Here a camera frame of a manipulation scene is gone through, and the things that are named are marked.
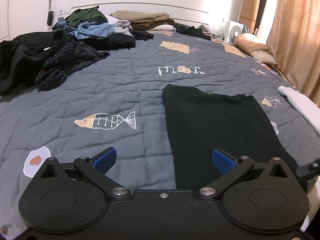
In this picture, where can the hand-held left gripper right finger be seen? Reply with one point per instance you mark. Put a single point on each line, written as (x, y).
(223, 160)

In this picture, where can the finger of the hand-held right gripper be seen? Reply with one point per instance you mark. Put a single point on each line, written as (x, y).
(308, 171)

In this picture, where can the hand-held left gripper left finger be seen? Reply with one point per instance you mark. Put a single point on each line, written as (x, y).
(106, 158)

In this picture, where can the black t-shirt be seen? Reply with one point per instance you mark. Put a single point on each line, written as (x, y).
(220, 125)

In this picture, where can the grey quilted bedspread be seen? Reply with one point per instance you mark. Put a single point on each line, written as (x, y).
(112, 92)

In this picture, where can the white folded garment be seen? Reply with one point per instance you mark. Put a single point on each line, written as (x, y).
(300, 102)

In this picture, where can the navy dotted garment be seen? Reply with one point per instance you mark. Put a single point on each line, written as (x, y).
(122, 41)
(55, 72)

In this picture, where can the dark grey garment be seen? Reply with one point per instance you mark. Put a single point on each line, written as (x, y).
(87, 53)

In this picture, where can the tan pillow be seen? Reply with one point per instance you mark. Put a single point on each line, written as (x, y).
(252, 46)

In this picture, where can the white fan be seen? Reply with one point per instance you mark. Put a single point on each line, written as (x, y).
(235, 32)

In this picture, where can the light blue shirt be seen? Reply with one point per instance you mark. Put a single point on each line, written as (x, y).
(95, 31)

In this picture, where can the small black garment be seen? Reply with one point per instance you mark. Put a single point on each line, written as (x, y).
(142, 35)

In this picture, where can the black crumpled garment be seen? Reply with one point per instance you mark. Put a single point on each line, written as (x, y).
(192, 32)

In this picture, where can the white grey shirt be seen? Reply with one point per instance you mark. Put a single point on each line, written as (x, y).
(120, 26)

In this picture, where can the blue denim garment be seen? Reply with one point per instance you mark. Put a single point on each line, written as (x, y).
(60, 25)

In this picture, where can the tan curtain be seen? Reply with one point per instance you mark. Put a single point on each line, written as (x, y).
(295, 30)

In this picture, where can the white pillow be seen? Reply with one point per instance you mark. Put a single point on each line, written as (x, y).
(163, 28)

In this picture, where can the green shirt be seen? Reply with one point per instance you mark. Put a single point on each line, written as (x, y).
(85, 16)

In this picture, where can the tan folded garment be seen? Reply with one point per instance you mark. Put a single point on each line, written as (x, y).
(145, 17)

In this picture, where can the black hairbrush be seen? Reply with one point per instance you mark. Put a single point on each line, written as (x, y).
(50, 17)

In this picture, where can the black framed panel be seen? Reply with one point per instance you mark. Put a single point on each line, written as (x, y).
(263, 7)

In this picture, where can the rolled tan mat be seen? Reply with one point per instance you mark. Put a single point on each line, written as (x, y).
(250, 2)

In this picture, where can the white wall socket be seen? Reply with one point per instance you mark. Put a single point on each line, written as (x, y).
(64, 11)

